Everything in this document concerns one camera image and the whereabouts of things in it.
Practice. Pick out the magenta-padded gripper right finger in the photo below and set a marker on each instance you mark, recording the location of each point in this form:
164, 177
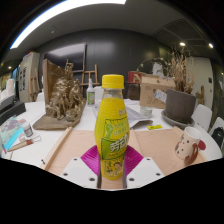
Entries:
146, 171

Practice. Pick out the long ceiling light strip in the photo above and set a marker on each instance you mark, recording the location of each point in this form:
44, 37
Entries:
50, 15

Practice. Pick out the colourful book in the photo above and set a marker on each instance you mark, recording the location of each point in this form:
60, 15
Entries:
10, 131

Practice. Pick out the red box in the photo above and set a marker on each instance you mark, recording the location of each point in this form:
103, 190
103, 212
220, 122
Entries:
134, 77

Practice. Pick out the clear spray bottle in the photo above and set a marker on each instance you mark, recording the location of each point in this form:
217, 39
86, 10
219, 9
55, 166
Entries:
90, 96

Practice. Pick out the yellow tag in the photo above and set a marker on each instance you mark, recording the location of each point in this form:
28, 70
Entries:
154, 127

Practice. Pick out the round ceiling spotlight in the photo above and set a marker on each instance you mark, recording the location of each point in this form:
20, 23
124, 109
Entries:
182, 44
211, 45

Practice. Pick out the black wall screen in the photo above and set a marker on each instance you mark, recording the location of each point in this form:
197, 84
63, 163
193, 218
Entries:
66, 55

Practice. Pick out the wooden easel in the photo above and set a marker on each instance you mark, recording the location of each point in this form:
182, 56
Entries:
89, 75

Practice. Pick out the dried plant in grey pot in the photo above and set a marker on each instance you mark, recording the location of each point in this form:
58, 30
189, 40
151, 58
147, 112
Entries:
180, 105

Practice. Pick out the brown clay sculpture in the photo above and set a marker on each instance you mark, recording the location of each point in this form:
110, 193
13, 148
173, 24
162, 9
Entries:
65, 100

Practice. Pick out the wooden figure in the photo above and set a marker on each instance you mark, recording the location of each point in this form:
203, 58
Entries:
200, 96

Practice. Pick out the small paint jar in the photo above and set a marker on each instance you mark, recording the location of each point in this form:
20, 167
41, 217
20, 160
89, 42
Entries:
28, 130

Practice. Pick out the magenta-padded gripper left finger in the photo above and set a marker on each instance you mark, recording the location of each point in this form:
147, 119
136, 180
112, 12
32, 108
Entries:
78, 171

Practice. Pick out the white cabinet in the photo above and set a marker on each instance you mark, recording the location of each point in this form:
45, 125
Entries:
28, 78

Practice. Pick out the yellow drink bottle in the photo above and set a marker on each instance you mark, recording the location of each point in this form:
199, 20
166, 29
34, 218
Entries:
111, 133

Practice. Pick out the white tape roll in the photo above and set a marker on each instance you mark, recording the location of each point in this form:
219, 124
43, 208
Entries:
146, 111

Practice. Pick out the black backpack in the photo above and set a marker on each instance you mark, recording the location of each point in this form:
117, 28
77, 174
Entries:
218, 136

